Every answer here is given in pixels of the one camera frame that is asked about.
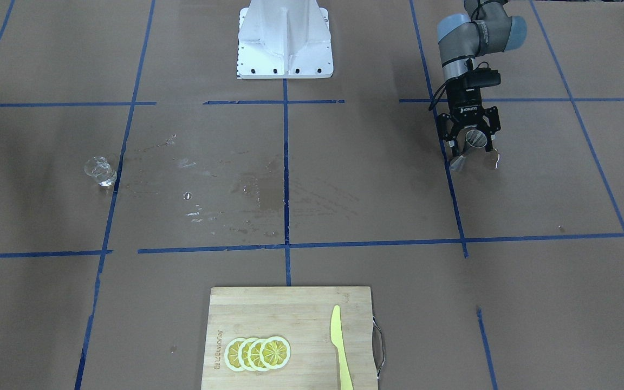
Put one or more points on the lemon slice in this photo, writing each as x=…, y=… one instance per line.
x=244, y=354
x=275, y=352
x=254, y=355
x=232, y=359

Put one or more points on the yellow plastic knife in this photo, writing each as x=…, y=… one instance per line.
x=337, y=340

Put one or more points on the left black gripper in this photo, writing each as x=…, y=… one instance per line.
x=465, y=103

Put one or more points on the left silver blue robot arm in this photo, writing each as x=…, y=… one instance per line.
x=485, y=28

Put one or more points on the steel double jigger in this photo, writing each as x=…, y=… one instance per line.
x=474, y=139

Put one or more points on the bamboo cutting board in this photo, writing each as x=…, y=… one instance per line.
x=301, y=315

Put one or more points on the clear shot glass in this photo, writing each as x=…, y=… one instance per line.
x=101, y=171

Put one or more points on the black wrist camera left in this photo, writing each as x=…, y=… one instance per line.
x=481, y=77

